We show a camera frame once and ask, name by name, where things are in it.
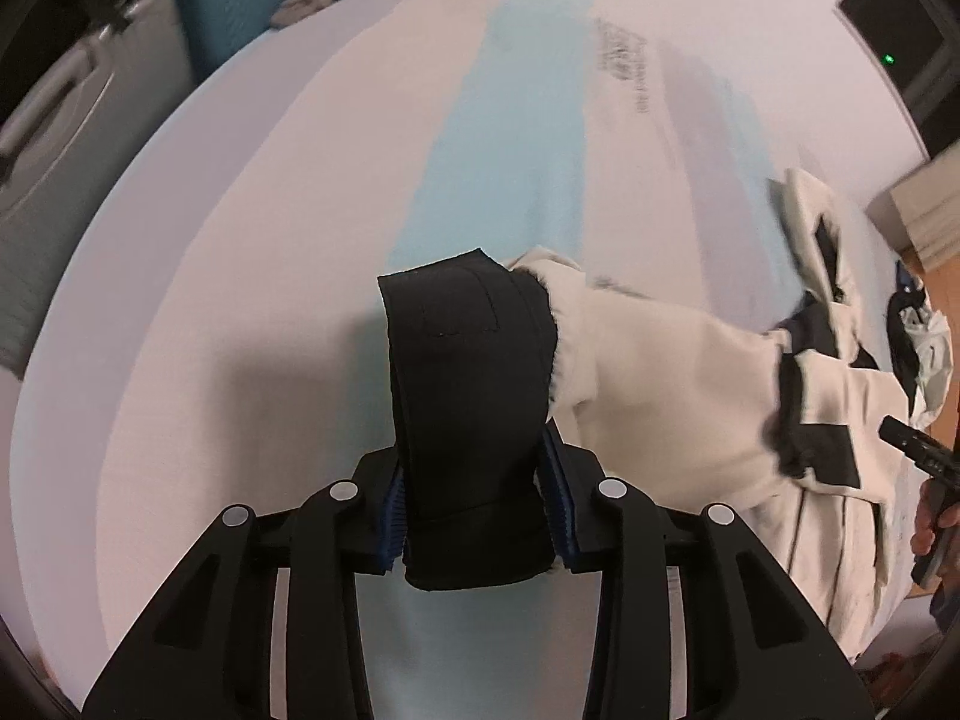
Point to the pastel striped bed sheet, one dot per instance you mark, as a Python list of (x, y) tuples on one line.
[(285, 255)]

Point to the white and black jacket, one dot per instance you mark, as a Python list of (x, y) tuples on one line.
[(675, 382)]

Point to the person's right hand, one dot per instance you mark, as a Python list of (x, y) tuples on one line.
[(936, 517)]

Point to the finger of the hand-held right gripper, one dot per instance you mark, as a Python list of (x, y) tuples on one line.
[(919, 446)]

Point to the grey suitcase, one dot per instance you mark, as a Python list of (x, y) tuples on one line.
[(67, 135)]

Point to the beige cloth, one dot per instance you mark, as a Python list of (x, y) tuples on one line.
[(304, 4)]

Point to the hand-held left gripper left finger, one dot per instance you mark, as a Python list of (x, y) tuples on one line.
[(391, 514)]

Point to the black and grey garment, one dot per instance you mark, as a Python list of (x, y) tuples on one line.
[(916, 337)]

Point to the black device with green light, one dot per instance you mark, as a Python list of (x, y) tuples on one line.
[(896, 22)]

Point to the cardboard box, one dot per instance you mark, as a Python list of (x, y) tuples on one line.
[(919, 229)]

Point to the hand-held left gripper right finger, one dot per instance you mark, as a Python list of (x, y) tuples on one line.
[(559, 495)]

